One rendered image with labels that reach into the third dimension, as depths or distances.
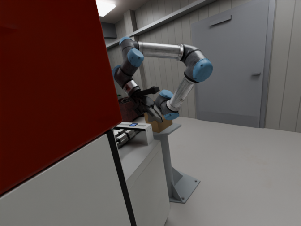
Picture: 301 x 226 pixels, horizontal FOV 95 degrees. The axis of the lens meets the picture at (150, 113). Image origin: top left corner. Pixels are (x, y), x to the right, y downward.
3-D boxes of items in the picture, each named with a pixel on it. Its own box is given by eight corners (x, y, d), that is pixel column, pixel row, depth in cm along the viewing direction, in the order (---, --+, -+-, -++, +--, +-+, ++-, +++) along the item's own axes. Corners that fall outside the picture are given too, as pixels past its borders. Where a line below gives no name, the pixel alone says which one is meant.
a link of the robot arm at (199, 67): (169, 107, 122) (206, 50, 82) (176, 122, 114) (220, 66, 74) (157, 108, 118) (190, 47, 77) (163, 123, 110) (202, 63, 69)
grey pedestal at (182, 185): (170, 167, 198) (163, 113, 174) (200, 181, 167) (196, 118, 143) (145, 192, 164) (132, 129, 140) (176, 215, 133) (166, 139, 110)
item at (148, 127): (148, 145, 106) (145, 128, 101) (99, 138, 133) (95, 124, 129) (153, 139, 113) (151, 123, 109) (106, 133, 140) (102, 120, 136)
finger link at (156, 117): (156, 127, 70) (144, 113, 71) (163, 121, 66) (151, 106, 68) (152, 129, 67) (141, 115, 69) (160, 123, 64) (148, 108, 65)
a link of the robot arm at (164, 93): (164, 98, 129) (171, 88, 120) (169, 110, 122) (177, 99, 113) (152, 97, 123) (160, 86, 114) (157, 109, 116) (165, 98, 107)
